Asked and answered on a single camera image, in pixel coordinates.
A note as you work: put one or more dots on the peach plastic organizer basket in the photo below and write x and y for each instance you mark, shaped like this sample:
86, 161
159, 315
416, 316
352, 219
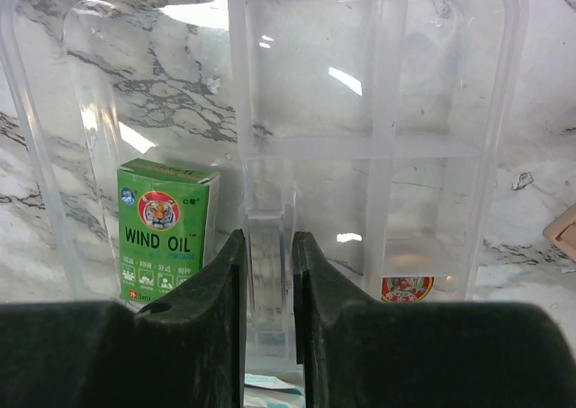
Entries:
561, 232

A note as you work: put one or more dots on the small round red tin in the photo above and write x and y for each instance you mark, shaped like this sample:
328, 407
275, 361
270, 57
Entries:
406, 289

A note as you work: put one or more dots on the green medicine box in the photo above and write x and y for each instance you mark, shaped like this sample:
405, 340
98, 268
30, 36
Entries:
166, 226

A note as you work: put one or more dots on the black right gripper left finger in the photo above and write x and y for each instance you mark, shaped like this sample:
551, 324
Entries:
186, 349

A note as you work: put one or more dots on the clear bandage packet teal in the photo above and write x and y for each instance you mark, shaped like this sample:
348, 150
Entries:
272, 392

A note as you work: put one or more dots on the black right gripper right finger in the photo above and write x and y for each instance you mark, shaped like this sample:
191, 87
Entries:
359, 352

